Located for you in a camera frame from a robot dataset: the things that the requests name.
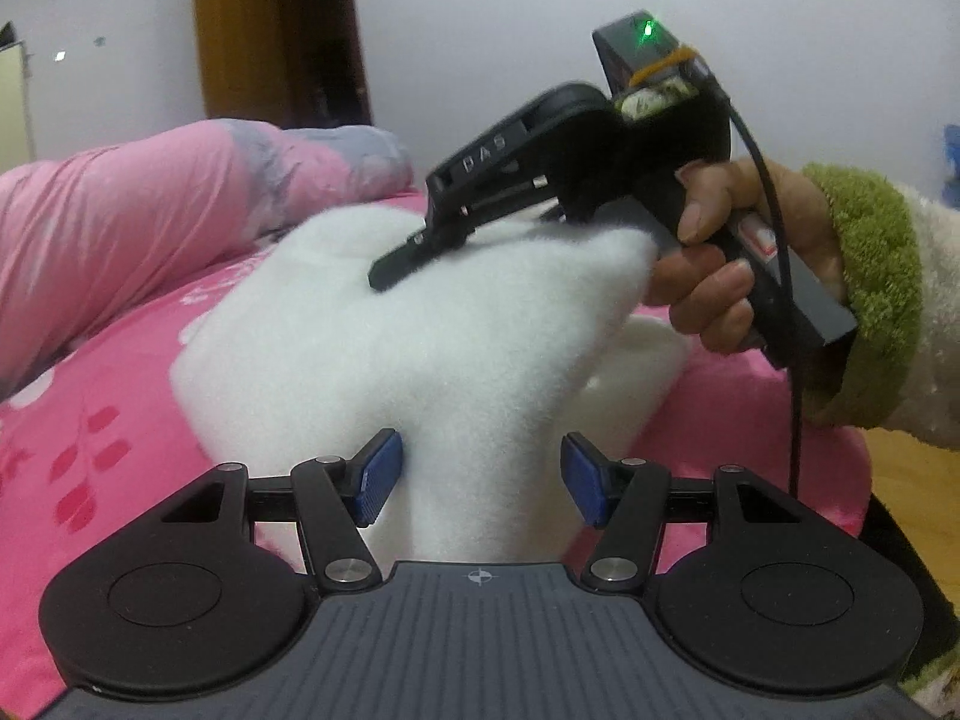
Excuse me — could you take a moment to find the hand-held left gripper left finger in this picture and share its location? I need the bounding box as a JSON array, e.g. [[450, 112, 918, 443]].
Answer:
[[161, 427, 406, 593]]

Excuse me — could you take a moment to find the pink floral blanket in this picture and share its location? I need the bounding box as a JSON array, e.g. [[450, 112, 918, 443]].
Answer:
[[0, 191, 875, 720]]

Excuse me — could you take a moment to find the green shaggy rug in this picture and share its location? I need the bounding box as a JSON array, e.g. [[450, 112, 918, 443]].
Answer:
[[900, 637, 960, 720]]

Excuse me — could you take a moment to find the person's right hand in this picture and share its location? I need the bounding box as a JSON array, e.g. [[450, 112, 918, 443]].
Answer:
[[649, 157, 848, 357]]

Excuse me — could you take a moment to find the wooden door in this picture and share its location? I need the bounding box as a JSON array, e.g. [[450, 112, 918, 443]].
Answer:
[[191, 0, 372, 128]]

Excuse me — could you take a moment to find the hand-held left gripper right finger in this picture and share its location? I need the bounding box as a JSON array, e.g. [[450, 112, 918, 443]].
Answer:
[[561, 431, 803, 593]]

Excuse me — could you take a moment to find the black cable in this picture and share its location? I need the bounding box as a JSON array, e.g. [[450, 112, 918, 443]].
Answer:
[[694, 52, 807, 500]]

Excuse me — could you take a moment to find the pink grey quilt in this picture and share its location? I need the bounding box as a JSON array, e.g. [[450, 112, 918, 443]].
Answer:
[[0, 118, 417, 398]]

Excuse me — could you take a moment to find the pale yellow wardrobe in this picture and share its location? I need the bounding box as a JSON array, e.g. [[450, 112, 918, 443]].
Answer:
[[0, 22, 37, 166]]

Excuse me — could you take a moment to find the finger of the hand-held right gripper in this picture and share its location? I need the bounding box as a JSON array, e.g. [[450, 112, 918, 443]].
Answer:
[[367, 227, 482, 295]]

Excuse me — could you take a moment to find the cream fleece garment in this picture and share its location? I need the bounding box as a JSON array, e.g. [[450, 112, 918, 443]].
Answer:
[[171, 208, 695, 571]]

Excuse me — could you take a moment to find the person's right forearm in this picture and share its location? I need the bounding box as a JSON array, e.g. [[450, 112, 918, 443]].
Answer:
[[799, 161, 960, 455]]

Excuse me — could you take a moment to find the blue object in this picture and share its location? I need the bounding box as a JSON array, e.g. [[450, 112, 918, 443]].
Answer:
[[941, 124, 960, 209]]

